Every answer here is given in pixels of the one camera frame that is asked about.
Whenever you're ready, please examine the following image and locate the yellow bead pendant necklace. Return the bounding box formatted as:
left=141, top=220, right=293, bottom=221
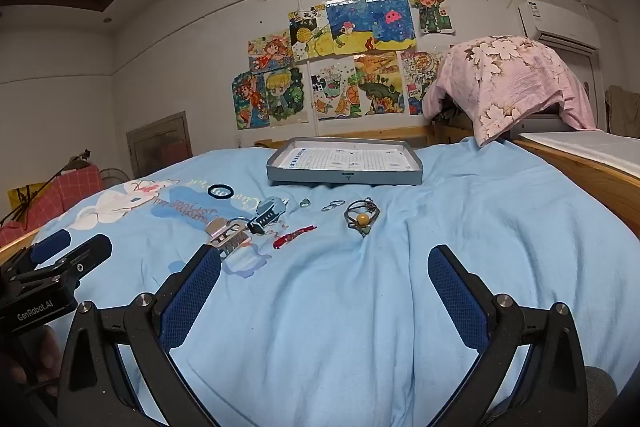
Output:
left=343, top=197, right=381, bottom=238

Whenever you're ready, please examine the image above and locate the blond figure drawing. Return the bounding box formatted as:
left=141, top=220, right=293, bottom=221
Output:
left=265, top=67, right=310, bottom=126

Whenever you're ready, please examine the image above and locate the blue sea drawing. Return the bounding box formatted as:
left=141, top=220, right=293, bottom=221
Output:
left=325, top=0, right=419, bottom=54

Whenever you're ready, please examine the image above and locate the pink floral blanket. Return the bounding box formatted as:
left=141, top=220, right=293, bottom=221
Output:
left=422, top=35, right=603, bottom=148

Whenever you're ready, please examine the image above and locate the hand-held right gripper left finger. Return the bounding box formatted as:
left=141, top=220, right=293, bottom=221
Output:
left=57, top=244, right=223, bottom=427

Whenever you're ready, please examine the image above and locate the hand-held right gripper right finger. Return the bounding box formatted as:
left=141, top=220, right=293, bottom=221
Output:
left=427, top=245, right=589, bottom=427

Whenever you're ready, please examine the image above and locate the red checked bag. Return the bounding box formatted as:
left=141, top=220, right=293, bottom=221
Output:
left=0, top=164, right=104, bottom=248

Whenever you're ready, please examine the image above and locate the mosaic pattern drawing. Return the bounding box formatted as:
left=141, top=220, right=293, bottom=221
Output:
left=400, top=50, right=444, bottom=116

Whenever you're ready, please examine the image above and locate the brown wall hatch door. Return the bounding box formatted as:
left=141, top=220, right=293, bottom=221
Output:
left=126, top=111, right=194, bottom=180

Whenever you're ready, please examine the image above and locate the dinosaur drawing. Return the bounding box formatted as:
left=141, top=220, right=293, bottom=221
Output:
left=354, top=52, right=405, bottom=117

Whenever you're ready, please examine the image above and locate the white foam mattress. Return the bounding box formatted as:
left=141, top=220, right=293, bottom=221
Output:
left=519, top=130, right=640, bottom=180

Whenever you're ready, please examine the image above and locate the light blue printed blanket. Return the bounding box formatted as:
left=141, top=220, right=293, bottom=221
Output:
left=30, top=137, right=640, bottom=427

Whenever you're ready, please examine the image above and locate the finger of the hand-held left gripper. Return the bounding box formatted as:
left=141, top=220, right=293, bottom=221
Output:
left=52, top=234, right=113, bottom=281
left=10, top=229, right=71, bottom=273

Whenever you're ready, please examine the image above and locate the grey cloth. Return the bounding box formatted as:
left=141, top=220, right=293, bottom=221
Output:
left=584, top=366, right=627, bottom=427

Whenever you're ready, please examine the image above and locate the blue wrist watch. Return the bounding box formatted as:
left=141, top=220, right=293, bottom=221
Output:
left=246, top=197, right=288, bottom=236

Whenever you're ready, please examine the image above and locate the olive cloth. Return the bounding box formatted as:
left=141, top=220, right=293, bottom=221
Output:
left=604, top=86, right=640, bottom=134

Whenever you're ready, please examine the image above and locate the orange-haired girl drawing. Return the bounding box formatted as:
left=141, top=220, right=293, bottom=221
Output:
left=248, top=32, right=294, bottom=74

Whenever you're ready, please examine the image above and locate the yellow ball drawing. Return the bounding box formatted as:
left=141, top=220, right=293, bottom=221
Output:
left=288, top=7, right=332, bottom=60

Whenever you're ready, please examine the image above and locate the orange figure blue drawing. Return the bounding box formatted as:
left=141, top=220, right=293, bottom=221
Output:
left=230, top=72, right=271, bottom=132

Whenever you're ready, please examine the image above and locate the wire fan guard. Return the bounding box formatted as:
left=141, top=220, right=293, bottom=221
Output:
left=99, top=167, right=132, bottom=194

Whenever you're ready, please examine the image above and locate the person's left hand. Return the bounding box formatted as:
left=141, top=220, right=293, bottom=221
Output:
left=27, top=326, right=63, bottom=385

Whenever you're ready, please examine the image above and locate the wooden side frame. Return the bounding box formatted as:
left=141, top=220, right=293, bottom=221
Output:
left=514, top=137, right=640, bottom=238

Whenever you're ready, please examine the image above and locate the grey box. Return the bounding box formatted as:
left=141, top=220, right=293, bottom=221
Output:
left=510, top=113, right=574, bottom=142

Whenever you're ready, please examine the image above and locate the yellow bag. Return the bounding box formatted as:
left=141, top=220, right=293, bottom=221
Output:
left=7, top=183, right=43, bottom=220

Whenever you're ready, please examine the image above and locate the white air conditioner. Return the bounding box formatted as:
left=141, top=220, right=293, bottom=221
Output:
left=517, top=0, right=601, bottom=52

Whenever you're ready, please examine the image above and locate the grey cardboard tray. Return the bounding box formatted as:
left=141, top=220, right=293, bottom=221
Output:
left=266, top=137, right=425, bottom=186

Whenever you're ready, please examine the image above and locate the white turtle drawing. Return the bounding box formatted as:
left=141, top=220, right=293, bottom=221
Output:
left=309, top=59, right=362, bottom=120

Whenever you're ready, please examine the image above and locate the red-haired figure drawing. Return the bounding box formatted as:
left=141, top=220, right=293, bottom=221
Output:
left=405, top=0, right=457, bottom=36

